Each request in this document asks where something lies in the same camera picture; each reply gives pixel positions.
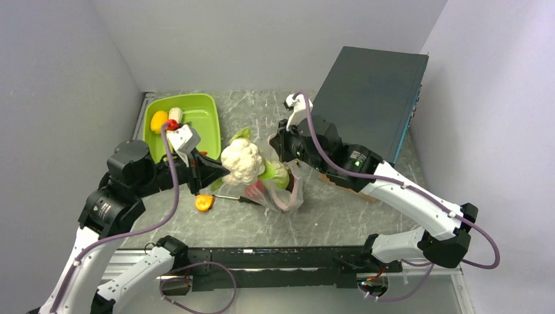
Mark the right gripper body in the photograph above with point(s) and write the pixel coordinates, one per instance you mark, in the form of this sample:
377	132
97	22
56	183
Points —
314	160

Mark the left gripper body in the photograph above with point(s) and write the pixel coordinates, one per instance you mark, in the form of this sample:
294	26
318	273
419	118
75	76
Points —
164	177

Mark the green cabbage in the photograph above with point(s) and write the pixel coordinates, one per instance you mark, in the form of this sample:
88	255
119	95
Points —
277	172

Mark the white cauliflower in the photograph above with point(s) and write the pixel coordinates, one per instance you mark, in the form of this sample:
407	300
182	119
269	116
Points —
243	159

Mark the clear zip top bag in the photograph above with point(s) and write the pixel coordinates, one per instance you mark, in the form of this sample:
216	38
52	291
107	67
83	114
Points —
283	200

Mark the red tomato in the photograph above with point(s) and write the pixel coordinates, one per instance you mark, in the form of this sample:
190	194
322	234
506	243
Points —
256	191

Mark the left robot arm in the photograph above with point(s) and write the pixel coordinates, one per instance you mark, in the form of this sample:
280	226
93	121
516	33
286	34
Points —
107	220

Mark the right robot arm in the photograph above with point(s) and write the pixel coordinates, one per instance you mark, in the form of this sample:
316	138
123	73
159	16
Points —
441	237

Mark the orange tape measure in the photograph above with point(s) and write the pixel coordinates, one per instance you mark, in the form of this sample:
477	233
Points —
204	203

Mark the black yellow screwdriver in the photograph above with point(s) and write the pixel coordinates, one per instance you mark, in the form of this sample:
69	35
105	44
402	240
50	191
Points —
239	199

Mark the dark grey box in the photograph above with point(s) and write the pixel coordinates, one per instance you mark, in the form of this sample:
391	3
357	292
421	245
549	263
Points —
370	95

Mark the green plastic tray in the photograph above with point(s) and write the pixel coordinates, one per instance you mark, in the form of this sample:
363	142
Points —
199	110

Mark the yellow lemon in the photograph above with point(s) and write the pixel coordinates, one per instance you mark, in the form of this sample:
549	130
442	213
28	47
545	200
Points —
157	121

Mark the celery stalk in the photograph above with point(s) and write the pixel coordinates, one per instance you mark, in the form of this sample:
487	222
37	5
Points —
175	114

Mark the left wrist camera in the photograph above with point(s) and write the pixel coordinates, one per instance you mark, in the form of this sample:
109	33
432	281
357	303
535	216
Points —
183	139

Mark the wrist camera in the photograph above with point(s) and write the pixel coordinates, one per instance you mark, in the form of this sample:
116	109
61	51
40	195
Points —
183	139
298	108

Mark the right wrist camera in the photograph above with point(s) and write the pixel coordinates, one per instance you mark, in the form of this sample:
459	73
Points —
298	108

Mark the aluminium frame rail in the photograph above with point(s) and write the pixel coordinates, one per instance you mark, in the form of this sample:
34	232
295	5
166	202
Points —
148	98

